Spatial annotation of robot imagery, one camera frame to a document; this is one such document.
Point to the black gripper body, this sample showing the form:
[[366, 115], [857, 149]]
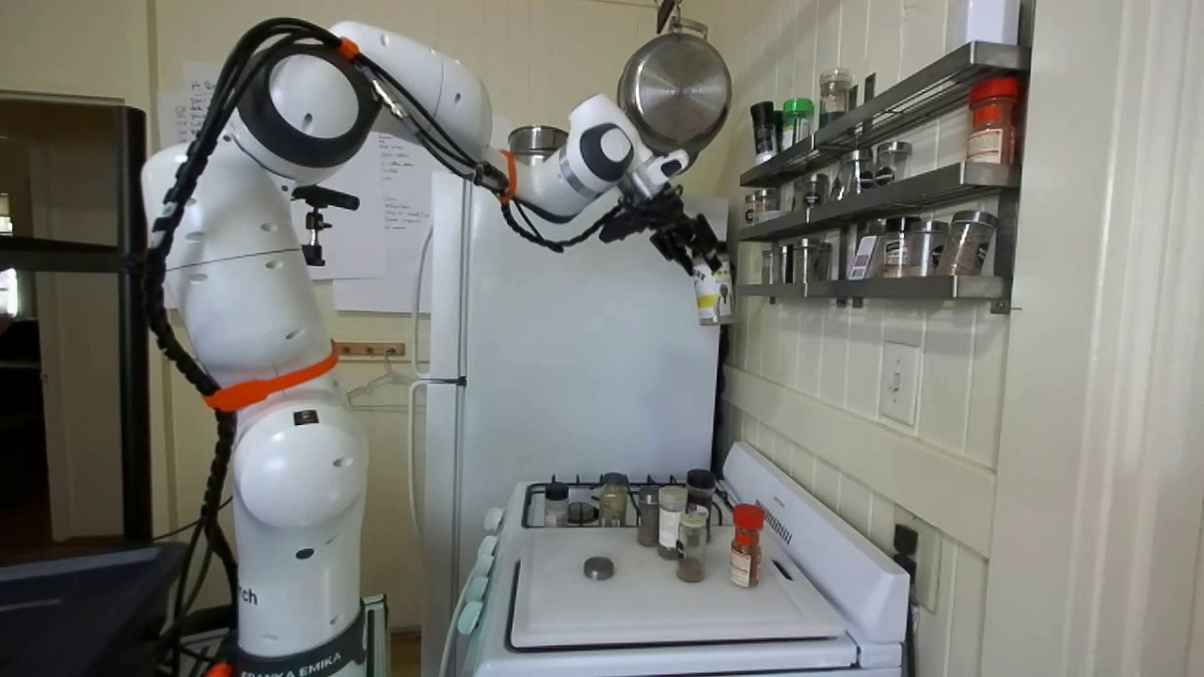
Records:
[[668, 218]]

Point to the dark rack jar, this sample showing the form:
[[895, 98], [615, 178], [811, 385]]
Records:
[[762, 129]]

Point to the glass rack jar steel lid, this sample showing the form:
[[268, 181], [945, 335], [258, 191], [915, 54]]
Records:
[[864, 251], [972, 243], [895, 251], [935, 247]]

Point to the green lid rack jar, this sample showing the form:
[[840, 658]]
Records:
[[798, 118]]

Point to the clear glass rack jar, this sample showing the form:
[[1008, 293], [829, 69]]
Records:
[[832, 95]]

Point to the dark spice jar black lid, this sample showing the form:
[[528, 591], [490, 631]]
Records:
[[701, 492]]

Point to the small glass spice jar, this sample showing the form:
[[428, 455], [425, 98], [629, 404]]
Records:
[[615, 498], [555, 502], [694, 550]]

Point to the spice jar white lid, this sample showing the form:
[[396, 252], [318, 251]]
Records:
[[672, 518]]

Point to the grey spice jar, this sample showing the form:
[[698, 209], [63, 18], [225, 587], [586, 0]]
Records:
[[643, 512]]

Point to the small jar tall red lid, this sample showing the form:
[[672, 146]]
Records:
[[746, 547]]

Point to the red plastic spice jar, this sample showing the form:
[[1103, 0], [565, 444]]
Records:
[[993, 118]]

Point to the hanging stainless steel pot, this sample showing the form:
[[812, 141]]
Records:
[[676, 90]]

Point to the small steel pot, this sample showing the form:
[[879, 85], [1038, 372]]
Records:
[[536, 141]]

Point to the white refrigerator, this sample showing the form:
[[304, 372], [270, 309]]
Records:
[[565, 377]]

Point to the metal three-tier spice rack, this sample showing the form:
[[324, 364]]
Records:
[[905, 192]]

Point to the white paper sheets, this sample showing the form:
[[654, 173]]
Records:
[[388, 227]]

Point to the small round metal disc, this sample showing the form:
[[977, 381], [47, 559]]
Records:
[[598, 567]]

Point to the white stove cover board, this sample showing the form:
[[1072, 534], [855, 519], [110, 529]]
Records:
[[653, 611]]

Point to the white cylinder container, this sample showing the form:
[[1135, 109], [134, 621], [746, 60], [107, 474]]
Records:
[[992, 21]]

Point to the white gas stove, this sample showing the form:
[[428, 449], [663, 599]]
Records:
[[701, 624]]

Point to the black monitor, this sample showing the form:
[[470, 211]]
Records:
[[76, 613]]

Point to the white wall switch plate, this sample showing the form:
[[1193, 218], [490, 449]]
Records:
[[895, 381]]

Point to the brown wall hook strip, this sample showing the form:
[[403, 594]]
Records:
[[361, 352]]

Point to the wall outlet with black plug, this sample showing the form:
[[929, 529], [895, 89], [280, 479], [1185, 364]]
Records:
[[905, 547]]

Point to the black camera on stand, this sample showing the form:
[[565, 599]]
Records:
[[319, 202]]

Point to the black metal stand frame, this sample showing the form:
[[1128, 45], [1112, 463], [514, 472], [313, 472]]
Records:
[[134, 314]]

